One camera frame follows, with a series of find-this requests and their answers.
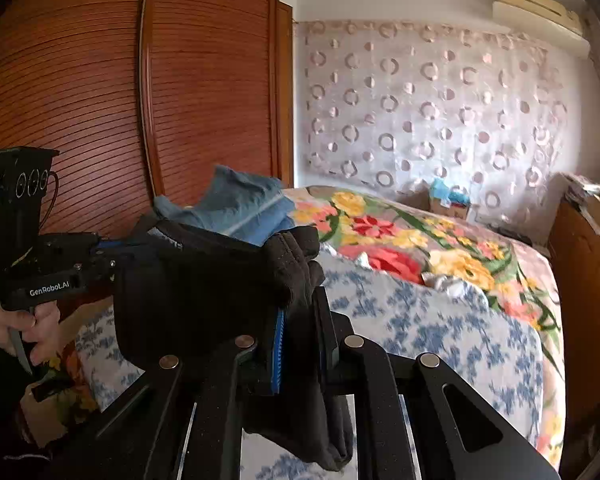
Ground black pants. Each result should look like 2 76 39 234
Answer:
114 221 353 478

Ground person's left hand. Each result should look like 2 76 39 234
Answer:
0 301 60 365

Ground blue floral white bed sheet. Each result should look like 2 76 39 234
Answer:
76 249 544 479

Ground stack of folded blue jeans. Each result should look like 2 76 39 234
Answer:
153 165 294 246

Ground colourful floral pink blanket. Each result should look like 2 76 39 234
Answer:
288 186 566 466

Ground brown louvred wooden wardrobe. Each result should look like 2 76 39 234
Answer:
0 0 292 236

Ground cardboard box with blue items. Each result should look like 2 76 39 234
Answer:
429 178 471 220

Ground circle patterned sheer curtain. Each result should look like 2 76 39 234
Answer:
297 20 580 216

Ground long wooden side cabinet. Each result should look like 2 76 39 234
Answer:
548 196 600 451

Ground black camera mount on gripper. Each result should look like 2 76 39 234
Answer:
0 146 59 273

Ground wall mounted air conditioner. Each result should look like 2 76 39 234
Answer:
492 0 590 58

